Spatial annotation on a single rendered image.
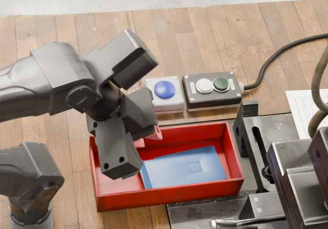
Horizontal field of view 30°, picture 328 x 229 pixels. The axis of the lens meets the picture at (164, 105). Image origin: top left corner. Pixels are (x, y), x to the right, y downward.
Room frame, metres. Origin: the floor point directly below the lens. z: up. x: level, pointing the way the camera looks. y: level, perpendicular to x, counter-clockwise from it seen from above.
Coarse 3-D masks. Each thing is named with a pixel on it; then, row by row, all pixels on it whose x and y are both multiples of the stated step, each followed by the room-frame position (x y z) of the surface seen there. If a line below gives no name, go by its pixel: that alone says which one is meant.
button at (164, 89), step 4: (156, 84) 0.70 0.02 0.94; (160, 84) 0.70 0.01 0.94; (164, 84) 0.70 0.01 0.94; (168, 84) 0.71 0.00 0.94; (172, 84) 0.71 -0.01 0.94; (156, 88) 0.69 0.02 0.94; (160, 88) 0.69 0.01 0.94; (164, 88) 0.70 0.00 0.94; (168, 88) 0.70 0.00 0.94; (172, 88) 0.70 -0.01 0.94; (156, 92) 0.68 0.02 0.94; (160, 92) 0.68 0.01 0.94; (164, 92) 0.69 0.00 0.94; (168, 92) 0.69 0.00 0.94; (172, 92) 0.69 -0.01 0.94; (160, 96) 0.68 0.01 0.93; (164, 96) 0.68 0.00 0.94; (168, 96) 0.68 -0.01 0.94
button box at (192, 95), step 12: (312, 36) 0.93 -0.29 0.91; (324, 36) 0.93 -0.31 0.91; (216, 72) 0.76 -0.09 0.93; (228, 72) 0.77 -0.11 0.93; (192, 84) 0.72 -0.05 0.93; (228, 84) 0.74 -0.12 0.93; (240, 84) 0.75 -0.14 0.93; (252, 84) 0.76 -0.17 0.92; (192, 96) 0.69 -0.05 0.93; (204, 96) 0.70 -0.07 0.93; (216, 96) 0.71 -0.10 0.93; (228, 96) 0.71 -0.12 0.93; (240, 96) 0.72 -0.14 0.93; (192, 108) 0.68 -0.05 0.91; (204, 108) 0.69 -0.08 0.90; (216, 108) 0.70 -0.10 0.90
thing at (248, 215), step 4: (248, 204) 0.47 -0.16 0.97; (244, 208) 0.47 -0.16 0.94; (248, 208) 0.46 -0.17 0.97; (240, 212) 0.48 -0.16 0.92; (244, 212) 0.47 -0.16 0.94; (248, 212) 0.46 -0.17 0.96; (240, 216) 0.47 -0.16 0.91; (244, 216) 0.46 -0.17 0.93; (248, 216) 0.45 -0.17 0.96; (252, 216) 0.45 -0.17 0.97
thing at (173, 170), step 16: (160, 160) 0.56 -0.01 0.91; (176, 160) 0.56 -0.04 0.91; (192, 160) 0.57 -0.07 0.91; (208, 160) 0.57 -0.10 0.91; (144, 176) 0.51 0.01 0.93; (160, 176) 0.52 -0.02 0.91; (176, 176) 0.53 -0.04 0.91; (192, 176) 0.54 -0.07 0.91; (208, 176) 0.54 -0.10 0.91; (224, 176) 0.55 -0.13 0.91
